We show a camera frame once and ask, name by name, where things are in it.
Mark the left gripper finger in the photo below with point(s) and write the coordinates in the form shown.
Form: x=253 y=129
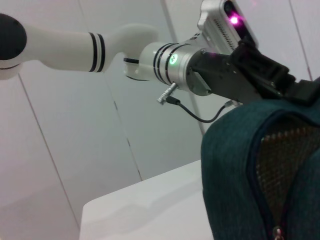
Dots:
x=303 y=92

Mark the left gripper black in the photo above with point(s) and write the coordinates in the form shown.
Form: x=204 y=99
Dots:
x=225 y=75

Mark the dark teal insulated lunch bag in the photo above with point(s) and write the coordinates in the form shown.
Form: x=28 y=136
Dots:
x=230 y=175

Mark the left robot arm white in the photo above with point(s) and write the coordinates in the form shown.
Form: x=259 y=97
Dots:
x=62 y=47

